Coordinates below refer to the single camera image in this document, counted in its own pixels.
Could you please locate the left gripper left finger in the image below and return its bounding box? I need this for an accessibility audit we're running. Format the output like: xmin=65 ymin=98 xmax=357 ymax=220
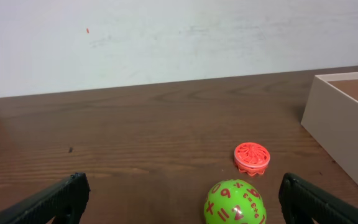
xmin=0 ymin=172 xmax=90 ymax=224

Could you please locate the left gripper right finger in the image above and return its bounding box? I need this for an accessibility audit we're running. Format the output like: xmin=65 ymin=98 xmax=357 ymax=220
xmin=278 ymin=172 xmax=358 ymax=224

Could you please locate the orange round spinner toy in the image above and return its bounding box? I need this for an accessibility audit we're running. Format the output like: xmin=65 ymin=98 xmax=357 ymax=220
xmin=234 ymin=142 xmax=270 ymax=177

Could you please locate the green number ball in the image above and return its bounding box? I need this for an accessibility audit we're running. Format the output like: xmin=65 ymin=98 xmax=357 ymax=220
xmin=203 ymin=179 xmax=267 ymax=224

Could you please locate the white cardboard box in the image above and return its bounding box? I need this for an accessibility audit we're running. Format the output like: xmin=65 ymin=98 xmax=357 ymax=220
xmin=301 ymin=72 xmax=358 ymax=185

